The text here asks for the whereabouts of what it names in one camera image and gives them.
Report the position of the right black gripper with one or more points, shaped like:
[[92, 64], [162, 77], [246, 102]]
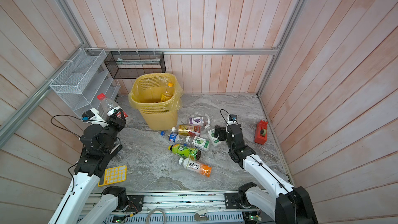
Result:
[[223, 132]]

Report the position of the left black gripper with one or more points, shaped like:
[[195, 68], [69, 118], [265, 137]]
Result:
[[114, 121]]

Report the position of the red label water bottle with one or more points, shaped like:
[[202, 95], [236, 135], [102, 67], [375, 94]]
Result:
[[110, 107]]

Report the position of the yellow label tea bottle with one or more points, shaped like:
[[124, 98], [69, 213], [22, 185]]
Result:
[[168, 92]]

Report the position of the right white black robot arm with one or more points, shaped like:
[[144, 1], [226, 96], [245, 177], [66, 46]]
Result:
[[280, 200]]

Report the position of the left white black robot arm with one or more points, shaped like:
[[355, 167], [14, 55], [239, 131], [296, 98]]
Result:
[[87, 172]]

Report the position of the yellow ribbed waste bin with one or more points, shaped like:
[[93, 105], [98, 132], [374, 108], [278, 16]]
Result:
[[160, 122]]

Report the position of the yellow plastic bin liner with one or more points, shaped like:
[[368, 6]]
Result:
[[145, 95]]

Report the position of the lime label bottle right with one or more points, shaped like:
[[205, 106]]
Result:
[[211, 134]]

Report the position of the lime label bottle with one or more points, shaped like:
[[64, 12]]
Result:
[[211, 134], [198, 142]]

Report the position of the lime label bottle left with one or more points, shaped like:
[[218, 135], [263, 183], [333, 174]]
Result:
[[198, 142]]

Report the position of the purple grape juice bottle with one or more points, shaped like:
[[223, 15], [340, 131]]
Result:
[[200, 121]]

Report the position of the gold red energy drink bottle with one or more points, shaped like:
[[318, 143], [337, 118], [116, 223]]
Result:
[[187, 130]]

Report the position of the green label tea bottle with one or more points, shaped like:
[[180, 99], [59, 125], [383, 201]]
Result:
[[185, 151]]

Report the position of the red tape dispenser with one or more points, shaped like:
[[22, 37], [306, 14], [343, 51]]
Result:
[[261, 132]]

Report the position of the orange juice bottle white cap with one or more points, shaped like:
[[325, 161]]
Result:
[[195, 166]]

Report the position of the blue label pepsi bottle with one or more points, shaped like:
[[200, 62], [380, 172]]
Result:
[[174, 137]]

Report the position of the yellow calculator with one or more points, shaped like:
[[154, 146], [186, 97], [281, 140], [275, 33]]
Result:
[[113, 176]]

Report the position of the grey stapler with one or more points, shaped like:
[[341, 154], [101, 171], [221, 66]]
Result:
[[201, 215]]

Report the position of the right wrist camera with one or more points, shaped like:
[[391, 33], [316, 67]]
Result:
[[232, 119]]

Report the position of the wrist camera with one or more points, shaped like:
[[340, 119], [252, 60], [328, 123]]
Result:
[[232, 119], [92, 116]]

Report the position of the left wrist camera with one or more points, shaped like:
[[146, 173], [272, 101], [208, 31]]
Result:
[[92, 116]]

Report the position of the white wire mesh shelf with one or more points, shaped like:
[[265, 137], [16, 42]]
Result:
[[83, 79]]

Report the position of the black wire mesh basket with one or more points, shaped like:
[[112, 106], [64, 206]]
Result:
[[133, 64]]

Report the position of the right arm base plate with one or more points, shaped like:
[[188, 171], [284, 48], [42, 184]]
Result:
[[236, 200]]

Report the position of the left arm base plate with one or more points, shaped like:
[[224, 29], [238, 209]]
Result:
[[130, 203]]

